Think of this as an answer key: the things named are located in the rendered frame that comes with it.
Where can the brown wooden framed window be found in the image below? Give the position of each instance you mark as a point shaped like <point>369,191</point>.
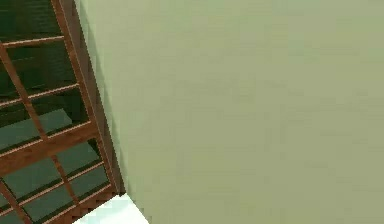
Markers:
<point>46,146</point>

